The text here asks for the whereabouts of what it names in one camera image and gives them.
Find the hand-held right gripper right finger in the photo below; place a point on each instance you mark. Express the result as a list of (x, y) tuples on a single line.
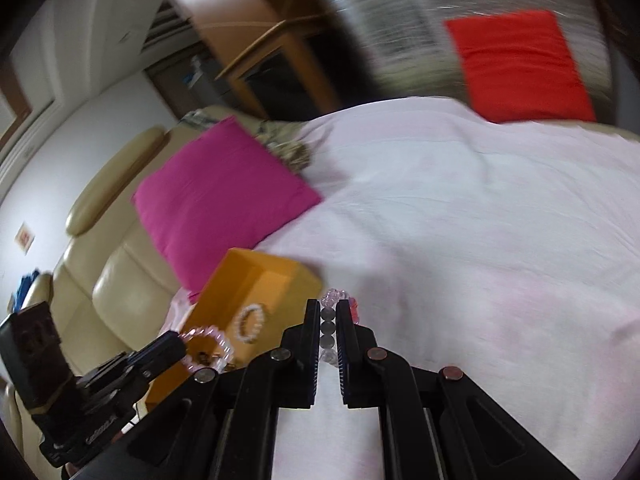
[(344, 355)]

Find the pink cushion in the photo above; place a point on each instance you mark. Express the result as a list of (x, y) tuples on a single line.
[(220, 200)]

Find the orange cardboard box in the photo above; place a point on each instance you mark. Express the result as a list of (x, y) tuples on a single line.
[(235, 285)]

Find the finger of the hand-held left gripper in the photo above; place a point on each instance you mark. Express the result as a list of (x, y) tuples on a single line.
[(162, 352)]

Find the beige leather sofa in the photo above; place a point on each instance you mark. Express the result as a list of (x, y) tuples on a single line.
[(125, 275)]

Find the patterned beige cloth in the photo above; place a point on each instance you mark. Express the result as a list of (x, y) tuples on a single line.
[(295, 155)]

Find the wooden cabinet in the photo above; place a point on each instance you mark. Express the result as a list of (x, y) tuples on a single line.
[(280, 85)]

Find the white blanket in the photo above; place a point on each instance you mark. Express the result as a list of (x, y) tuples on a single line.
[(475, 210)]

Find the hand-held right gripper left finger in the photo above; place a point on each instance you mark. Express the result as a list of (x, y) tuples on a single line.
[(314, 355)]

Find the small wall picture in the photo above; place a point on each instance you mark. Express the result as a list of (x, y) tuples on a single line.
[(24, 237)]

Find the red cushion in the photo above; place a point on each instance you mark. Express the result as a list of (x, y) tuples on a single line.
[(515, 65)]

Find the small blue cloth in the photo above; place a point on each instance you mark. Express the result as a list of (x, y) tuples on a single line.
[(25, 287)]

